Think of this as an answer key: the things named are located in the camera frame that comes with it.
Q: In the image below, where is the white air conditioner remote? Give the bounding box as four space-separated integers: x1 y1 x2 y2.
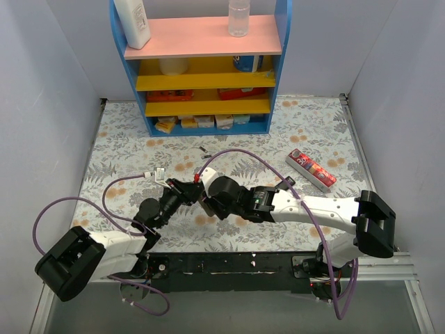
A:
198 199 215 217

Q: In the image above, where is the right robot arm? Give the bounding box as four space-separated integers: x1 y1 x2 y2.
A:
202 175 396 277

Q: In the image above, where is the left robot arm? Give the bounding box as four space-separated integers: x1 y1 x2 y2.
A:
35 177 206 301

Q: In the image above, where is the black TV remote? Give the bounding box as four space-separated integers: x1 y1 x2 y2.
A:
276 176 296 191

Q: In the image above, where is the yellow white small box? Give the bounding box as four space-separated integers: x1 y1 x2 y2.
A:
181 118 198 129

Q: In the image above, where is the yellow red small box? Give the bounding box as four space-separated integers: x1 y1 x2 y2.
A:
155 116 177 134

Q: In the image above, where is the white orange small carton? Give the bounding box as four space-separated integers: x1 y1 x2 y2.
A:
214 114 234 130

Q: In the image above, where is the teal white small box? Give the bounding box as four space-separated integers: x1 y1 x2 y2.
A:
232 114 250 125

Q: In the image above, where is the orange box left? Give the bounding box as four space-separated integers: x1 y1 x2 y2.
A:
146 90 194 102

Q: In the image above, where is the red toothpaste box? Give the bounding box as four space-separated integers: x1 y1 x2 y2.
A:
285 149 337 193

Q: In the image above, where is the floral patterned table mat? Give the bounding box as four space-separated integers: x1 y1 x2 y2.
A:
73 97 371 253

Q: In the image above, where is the red orange box right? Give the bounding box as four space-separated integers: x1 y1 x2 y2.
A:
217 87 267 100

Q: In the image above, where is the blue wooden shelf unit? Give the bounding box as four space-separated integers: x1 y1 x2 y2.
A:
109 1 293 137

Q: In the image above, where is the white cylindrical container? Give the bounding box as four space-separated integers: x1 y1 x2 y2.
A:
159 58 188 76

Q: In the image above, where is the blue white round container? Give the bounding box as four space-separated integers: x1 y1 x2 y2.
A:
233 56 264 73

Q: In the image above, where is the white plastic bottle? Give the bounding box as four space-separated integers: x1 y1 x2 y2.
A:
113 0 151 49

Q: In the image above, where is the clear plastic water bottle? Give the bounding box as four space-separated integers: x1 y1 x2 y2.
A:
228 0 250 37

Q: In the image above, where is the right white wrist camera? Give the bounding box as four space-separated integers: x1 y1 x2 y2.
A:
198 167 219 196

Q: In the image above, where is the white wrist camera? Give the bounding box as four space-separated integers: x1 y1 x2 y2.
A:
143 167 171 189
198 167 219 196

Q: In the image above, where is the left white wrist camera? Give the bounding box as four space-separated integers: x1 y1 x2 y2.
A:
143 167 171 189

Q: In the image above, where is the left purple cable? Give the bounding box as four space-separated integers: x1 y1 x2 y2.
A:
33 172 171 317

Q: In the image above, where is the purple cable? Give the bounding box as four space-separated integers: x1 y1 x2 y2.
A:
197 148 359 321
33 172 171 317

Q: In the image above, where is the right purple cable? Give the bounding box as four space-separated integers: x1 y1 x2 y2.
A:
197 148 359 321

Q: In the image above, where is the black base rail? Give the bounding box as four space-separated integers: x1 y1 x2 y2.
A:
121 241 345 296

